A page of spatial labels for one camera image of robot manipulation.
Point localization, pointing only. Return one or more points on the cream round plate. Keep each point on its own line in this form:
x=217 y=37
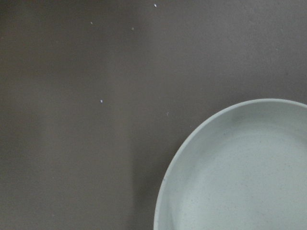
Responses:
x=244 y=168

